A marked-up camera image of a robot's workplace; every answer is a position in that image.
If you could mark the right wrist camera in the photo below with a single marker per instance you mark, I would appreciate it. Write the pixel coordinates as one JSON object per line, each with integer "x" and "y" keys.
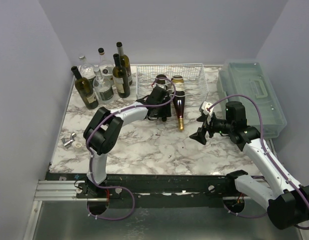
{"x": 206, "y": 109}

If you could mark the aluminium frame rail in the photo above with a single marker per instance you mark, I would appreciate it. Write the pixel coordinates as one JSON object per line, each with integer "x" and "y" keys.
{"x": 48, "y": 191}

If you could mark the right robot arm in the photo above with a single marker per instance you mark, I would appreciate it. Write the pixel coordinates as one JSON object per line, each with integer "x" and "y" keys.
{"x": 285, "y": 199}

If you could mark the clear bottle dark label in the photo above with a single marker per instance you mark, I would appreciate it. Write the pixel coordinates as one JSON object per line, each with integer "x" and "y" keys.
{"x": 102, "y": 87}

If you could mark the clear bottle white label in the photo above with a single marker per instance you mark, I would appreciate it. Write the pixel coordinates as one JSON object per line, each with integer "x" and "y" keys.
{"x": 105, "y": 66}

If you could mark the red wine bottle gold cap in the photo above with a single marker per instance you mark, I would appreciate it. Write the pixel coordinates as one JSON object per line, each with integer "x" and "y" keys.
{"x": 179, "y": 99}

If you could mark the small metal clamp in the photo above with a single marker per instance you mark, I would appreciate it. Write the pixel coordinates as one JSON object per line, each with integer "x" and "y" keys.
{"x": 67, "y": 142}

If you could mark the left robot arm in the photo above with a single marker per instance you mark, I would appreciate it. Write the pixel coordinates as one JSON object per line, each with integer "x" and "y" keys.
{"x": 103, "y": 131}

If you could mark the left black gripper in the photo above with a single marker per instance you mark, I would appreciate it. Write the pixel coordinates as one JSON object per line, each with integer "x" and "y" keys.
{"x": 155, "y": 116}

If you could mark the green bottle black neck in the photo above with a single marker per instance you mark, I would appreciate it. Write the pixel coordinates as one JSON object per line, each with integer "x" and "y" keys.
{"x": 120, "y": 77}

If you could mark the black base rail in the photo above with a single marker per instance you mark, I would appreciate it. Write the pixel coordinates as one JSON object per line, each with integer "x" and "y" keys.
{"x": 154, "y": 191}

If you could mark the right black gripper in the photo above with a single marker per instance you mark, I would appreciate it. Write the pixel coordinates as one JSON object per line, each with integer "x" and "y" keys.
{"x": 208, "y": 126}

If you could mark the green bottle silver neck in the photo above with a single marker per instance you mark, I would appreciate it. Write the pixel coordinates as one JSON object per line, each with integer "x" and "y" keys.
{"x": 161, "y": 80}

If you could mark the clear bottle green label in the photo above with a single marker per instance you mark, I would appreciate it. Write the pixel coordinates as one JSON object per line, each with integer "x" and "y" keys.
{"x": 86, "y": 69}

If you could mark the translucent plastic storage box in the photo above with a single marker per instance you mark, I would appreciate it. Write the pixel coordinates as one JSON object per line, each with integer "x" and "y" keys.
{"x": 247, "y": 77}

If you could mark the dark green wine bottle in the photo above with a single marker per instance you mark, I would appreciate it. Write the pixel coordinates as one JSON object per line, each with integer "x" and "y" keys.
{"x": 125, "y": 62}

